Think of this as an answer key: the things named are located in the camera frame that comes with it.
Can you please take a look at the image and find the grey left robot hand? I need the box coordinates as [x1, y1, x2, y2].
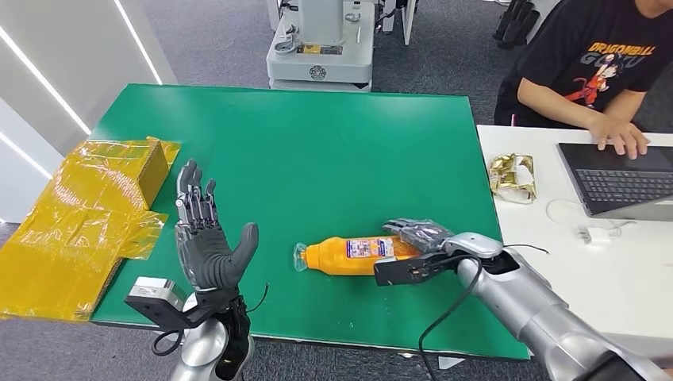
[174, 159, 260, 292]

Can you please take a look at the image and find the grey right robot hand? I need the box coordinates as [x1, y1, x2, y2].
[382, 217, 456, 256]

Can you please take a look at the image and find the orange plastic bottle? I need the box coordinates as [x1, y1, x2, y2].
[292, 236, 421, 277]

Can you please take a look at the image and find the crumpled gold wrapper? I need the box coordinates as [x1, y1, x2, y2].
[489, 152, 538, 205]

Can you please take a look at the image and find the green table mat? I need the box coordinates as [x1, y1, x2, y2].
[90, 83, 530, 361]

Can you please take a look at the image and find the yellow plastic-wrapped cardboard box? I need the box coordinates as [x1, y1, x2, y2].
[0, 137, 183, 323]

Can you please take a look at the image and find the white power adapter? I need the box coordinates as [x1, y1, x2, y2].
[577, 225, 612, 246]

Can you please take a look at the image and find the white desk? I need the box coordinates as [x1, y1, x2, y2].
[475, 124, 673, 359]

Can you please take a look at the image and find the dark grey laptop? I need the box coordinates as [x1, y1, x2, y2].
[557, 141, 673, 222]

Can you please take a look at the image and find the white upright panel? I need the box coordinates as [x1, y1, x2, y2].
[381, 0, 419, 46]

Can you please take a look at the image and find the person's hand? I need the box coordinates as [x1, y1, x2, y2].
[588, 115, 651, 160]

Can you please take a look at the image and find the black chair base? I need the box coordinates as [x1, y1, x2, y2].
[492, 0, 543, 51]

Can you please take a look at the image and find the person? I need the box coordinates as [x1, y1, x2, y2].
[494, 0, 673, 160]

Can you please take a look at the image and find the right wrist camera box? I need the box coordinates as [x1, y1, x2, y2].
[373, 252, 459, 287]

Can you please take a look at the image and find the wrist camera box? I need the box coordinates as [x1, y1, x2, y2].
[124, 277, 211, 329]
[373, 252, 459, 287]

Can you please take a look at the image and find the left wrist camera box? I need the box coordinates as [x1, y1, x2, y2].
[124, 277, 211, 329]

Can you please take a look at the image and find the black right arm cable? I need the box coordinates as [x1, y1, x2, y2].
[417, 243, 551, 381]

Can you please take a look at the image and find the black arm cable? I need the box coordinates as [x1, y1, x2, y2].
[151, 283, 270, 357]
[417, 243, 551, 381]

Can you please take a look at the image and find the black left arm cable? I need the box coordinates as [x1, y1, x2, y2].
[151, 283, 270, 357]

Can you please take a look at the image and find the thin white cable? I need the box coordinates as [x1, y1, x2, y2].
[544, 198, 637, 237]

